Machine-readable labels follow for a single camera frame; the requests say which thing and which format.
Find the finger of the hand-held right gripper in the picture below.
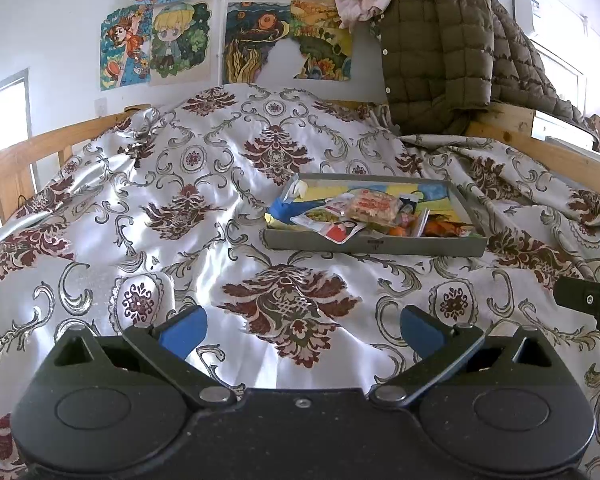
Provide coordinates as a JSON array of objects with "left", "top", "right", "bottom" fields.
[{"left": 553, "top": 275, "right": 600, "bottom": 313}]

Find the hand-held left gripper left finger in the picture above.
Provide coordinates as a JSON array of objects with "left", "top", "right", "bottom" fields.
[{"left": 45, "top": 305, "right": 237, "bottom": 406}]

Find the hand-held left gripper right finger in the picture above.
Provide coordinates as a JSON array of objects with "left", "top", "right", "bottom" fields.
[{"left": 370, "top": 305, "right": 563, "bottom": 406}]

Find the grey tray with cartoon print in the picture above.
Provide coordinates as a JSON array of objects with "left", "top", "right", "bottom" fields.
[{"left": 263, "top": 172, "right": 489, "bottom": 259}]

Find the orange snack packet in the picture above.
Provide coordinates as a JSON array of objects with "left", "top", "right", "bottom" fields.
[{"left": 424, "top": 216, "right": 482, "bottom": 239}]

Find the clear packet of colourful candy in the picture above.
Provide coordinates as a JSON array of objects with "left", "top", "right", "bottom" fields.
[{"left": 387, "top": 210, "right": 427, "bottom": 239}]

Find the red and white snack packet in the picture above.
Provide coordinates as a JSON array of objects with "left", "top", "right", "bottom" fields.
[{"left": 325, "top": 219, "right": 369, "bottom": 245}]

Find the clear noodle snack packet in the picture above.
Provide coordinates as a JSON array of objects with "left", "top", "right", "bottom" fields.
[{"left": 342, "top": 188, "right": 402, "bottom": 224}]

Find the green and white snack packet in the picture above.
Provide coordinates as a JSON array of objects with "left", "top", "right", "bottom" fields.
[{"left": 290, "top": 206, "right": 352, "bottom": 229}]

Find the floral satin blanket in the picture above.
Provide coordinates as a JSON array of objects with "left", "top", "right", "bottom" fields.
[{"left": 0, "top": 84, "right": 600, "bottom": 480}]

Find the white framed window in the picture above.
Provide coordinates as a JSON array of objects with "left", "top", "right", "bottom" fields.
[
  {"left": 529, "top": 39, "right": 589, "bottom": 117},
  {"left": 0, "top": 69, "right": 32, "bottom": 162}
]

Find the olive quilted jacket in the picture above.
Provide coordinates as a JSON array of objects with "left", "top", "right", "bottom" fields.
[{"left": 370, "top": 0, "right": 597, "bottom": 137}]

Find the white air conditioner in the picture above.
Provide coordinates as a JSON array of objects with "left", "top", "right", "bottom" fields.
[{"left": 511, "top": 0, "right": 542, "bottom": 37}]

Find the red-haired girl blue poster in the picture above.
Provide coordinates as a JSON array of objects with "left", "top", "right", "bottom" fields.
[{"left": 99, "top": 4, "right": 154, "bottom": 92}]

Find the wooden bed frame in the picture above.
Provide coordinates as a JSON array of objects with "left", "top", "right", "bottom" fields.
[{"left": 0, "top": 102, "right": 600, "bottom": 241}]

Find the blond figure wall poster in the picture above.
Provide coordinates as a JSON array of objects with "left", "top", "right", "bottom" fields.
[{"left": 149, "top": 0, "right": 214, "bottom": 87}]

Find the dark swirly wall poster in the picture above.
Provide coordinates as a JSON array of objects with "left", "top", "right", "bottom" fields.
[{"left": 224, "top": 1, "right": 294, "bottom": 87}]

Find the orange landscape wall poster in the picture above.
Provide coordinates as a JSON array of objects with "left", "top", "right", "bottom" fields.
[{"left": 289, "top": 0, "right": 354, "bottom": 82}]

